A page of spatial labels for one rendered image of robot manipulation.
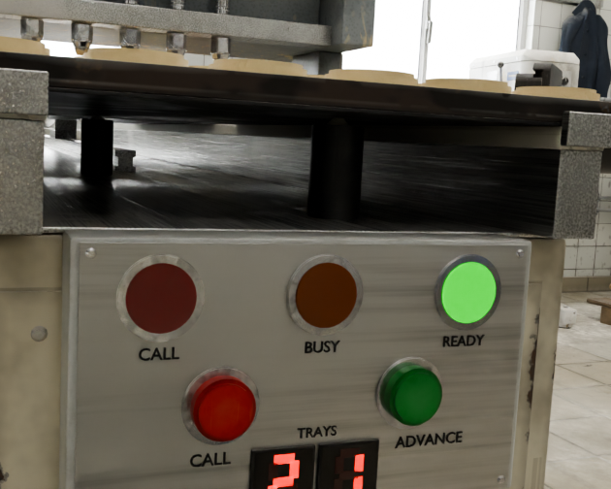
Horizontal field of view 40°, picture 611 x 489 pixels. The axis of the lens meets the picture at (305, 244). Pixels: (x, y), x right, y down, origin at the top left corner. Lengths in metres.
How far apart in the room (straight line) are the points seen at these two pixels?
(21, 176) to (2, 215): 0.02
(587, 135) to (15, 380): 0.31
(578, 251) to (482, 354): 5.29
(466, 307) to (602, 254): 5.44
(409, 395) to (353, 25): 0.83
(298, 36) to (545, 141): 0.77
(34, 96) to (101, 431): 0.15
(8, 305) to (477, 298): 0.23
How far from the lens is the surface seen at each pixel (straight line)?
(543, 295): 0.51
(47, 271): 0.41
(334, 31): 1.22
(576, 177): 0.48
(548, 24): 5.51
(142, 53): 0.40
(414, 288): 0.43
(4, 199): 0.37
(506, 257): 0.46
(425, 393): 0.44
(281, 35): 1.20
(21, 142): 0.37
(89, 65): 0.37
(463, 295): 0.44
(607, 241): 5.89
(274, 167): 0.88
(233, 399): 0.40
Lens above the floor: 0.89
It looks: 7 degrees down
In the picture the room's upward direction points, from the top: 3 degrees clockwise
